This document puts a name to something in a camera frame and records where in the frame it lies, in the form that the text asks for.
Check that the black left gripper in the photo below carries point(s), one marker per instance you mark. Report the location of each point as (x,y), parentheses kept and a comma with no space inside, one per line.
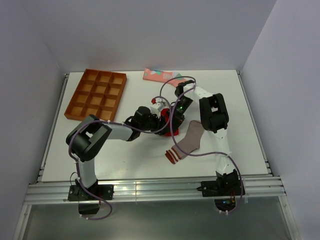
(157,120)

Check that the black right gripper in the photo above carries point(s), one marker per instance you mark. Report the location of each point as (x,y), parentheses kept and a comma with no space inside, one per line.
(177,120)

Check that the red sock with bear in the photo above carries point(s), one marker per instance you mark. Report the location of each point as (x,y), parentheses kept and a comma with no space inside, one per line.
(165,118)

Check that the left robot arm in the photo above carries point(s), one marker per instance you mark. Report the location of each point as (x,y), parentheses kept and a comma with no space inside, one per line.
(87,139)

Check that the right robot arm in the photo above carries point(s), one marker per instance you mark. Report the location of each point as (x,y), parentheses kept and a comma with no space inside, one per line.
(214,119)

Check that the pink patterned sock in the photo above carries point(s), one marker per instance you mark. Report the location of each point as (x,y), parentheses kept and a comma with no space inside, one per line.
(163,76)

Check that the beige sock orange stripes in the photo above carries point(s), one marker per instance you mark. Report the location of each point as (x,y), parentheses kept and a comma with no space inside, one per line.
(189,144)

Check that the orange wooden compartment tray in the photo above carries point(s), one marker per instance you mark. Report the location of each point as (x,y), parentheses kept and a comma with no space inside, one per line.
(98,93)

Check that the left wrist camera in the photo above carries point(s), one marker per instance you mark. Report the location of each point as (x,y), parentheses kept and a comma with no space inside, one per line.
(156,107)

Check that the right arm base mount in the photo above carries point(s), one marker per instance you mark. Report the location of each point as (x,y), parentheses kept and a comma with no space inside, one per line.
(227,190)

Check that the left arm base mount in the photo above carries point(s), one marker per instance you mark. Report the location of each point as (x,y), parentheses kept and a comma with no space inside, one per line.
(89,205)

